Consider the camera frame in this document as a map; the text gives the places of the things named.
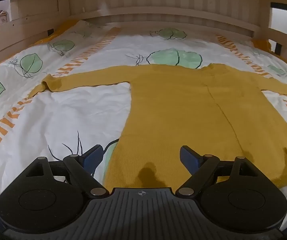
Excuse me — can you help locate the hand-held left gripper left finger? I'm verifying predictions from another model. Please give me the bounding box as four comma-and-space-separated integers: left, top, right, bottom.
25, 144, 109, 197

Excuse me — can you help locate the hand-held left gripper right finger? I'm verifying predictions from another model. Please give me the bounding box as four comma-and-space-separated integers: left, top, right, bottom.
180, 145, 260, 197

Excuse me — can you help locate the mustard yellow knit sweater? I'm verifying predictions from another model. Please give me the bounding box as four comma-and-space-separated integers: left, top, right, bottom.
28, 63, 287, 189

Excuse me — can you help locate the white leaf-print duvet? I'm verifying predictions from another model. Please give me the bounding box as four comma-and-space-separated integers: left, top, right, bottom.
0, 20, 287, 205

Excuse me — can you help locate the orange fitted sheet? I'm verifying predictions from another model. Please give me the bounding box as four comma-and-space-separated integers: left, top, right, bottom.
31, 20, 272, 52

